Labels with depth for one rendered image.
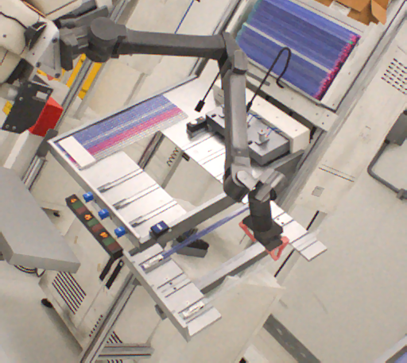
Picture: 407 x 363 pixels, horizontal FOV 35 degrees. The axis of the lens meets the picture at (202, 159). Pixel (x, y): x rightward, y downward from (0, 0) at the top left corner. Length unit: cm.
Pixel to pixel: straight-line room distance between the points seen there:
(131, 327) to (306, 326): 166
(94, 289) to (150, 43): 125
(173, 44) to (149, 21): 175
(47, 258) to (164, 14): 195
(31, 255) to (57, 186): 182
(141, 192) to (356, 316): 190
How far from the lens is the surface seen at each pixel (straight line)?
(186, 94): 276
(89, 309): 276
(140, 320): 255
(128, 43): 179
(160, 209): 224
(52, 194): 380
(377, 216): 386
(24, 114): 193
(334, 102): 237
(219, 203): 224
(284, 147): 239
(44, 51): 172
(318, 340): 398
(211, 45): 188
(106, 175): 241
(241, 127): 175
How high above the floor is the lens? 144
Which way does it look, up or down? 11 degrees down
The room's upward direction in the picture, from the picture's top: 31 degrees clockwise
